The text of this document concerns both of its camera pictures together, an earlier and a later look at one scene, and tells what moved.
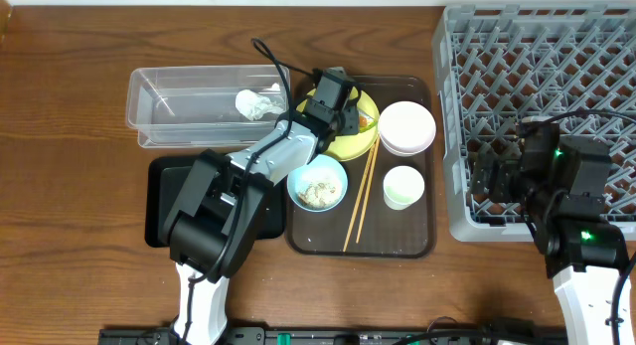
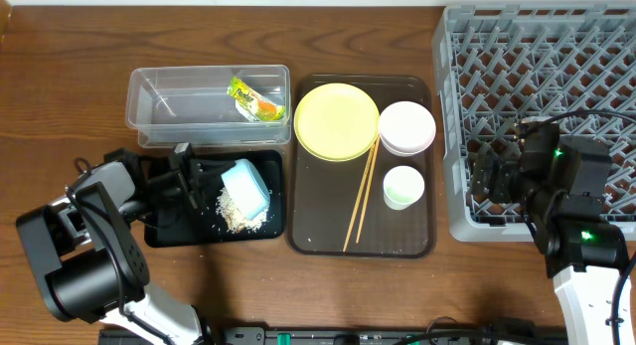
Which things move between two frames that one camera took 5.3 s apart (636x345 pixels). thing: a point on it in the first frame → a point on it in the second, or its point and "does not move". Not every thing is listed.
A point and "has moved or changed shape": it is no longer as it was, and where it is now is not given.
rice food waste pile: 320,195 has moved or changed shape
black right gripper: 507,169 does not move
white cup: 401,187 does not move
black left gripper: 345,118 → 184,181
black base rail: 528,334 does not move
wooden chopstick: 368,190 does not move
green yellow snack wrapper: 366,122 → 253,104
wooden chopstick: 360,199 does not move
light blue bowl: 319,185 has moved or changed shape
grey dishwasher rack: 572,64 does not move
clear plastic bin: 195,106 does not move
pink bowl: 406,128 does not move
